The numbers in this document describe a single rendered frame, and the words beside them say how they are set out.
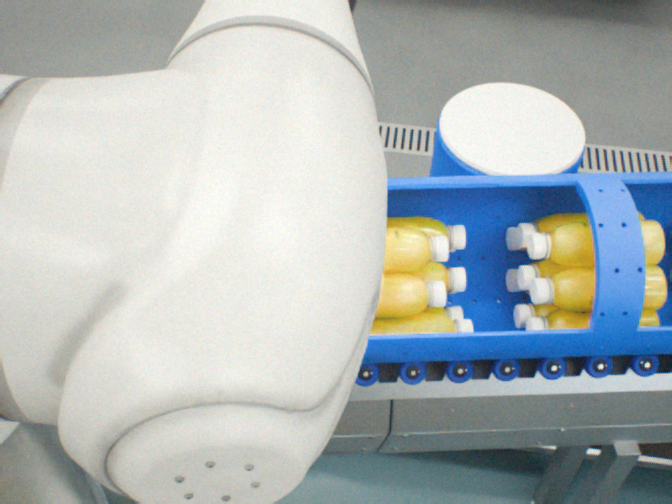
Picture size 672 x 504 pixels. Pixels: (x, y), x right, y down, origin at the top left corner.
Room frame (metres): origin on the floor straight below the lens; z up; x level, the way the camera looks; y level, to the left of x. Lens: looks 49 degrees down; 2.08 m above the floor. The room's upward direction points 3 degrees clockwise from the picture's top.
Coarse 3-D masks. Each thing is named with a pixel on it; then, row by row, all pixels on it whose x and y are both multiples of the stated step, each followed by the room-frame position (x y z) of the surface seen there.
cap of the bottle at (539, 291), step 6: (534, 282) 0.79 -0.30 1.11; (540, 282) 0.79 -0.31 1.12; (546, 282) 0.79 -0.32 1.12; (534, 288) 0.79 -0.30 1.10; (540, 288) 0.78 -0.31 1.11; (546, 288) 0.78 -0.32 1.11; (534, 294) 0.78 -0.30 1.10; (540, 294) 0.77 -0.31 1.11; (546, 294) 0.78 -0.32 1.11; (534, 300) 0.78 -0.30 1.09; (540, 300) 0.77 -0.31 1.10; (546, 300) 0.77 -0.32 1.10
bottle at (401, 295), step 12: (384, 276) 0.78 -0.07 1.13; (396, 276) 0.78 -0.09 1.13; (408, 276) 0.78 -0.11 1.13; (384, 288) 0.76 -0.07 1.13; (396, 288) 0.76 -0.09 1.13; (408, 288) 0.76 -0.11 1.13; (420, 288) 0.76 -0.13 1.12; (432, 288) 0.77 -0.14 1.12; (384, 300) 0.74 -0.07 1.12; (396, 300) 0.74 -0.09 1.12; (408, 300) 0.74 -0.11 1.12; (420, 300) 0.75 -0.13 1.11; (432, 300) 0.76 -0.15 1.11; (384, 312) 0.73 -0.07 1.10; (396, 312) 0.73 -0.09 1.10; (408, 312) 0.74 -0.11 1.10
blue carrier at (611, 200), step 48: (432, 192) 0.96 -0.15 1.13; (480, 192) 0.97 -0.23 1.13; (528, 192) 0.98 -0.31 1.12; (576, 192) 0.98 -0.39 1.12; (624, 192) 0.87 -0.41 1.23; (480, 240) 0.95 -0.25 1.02; (624, 240) 0.79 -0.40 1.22; (480, 288) 0.89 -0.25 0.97; (624, 288) 0.74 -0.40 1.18; (384, 336) 0.68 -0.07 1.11; (432, 336) 0.69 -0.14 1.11; (480, 336) 0.69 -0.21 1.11; (528, 336) 0.70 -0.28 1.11; (576, 336) 0.71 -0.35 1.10; (624, 336) 0.71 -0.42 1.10
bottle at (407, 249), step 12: (396, 228) 0.83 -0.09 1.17; (408, 228) 0.84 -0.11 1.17; (396, 240) 0.81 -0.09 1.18; (408, 240) 0.81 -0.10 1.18; (420, 240) 0.81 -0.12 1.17; (432, 240) 0.82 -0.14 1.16; (396, 252) 0.79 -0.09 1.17; (408, 252) 0.79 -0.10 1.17; (420, 252) 0.80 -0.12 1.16; (432, 252) 0.81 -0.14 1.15; (384, 264) 0.78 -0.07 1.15; (396, 264) 0.78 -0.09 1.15; (408, 264) 0.79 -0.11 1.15; (420, 264) 0.79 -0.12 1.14
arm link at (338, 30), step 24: (216, 0) 0.33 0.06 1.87; (240, 0) 0.32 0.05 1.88; (264, 0) 0.32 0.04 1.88; (288, 0) 0.32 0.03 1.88; (312, 0) 0.33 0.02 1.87; (336, 0) 0.35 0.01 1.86; (192, 24) 0.32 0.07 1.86; (216, 24) 0.30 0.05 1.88; (240, 24) 0.29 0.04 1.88; (264, 24) 0.29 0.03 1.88; (288, 24) 0.30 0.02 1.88; (312, 24) 0.30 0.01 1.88; (336, 24) 0.32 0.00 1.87; (336, 48) 0.29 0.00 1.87; (360, 72) 0.29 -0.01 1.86
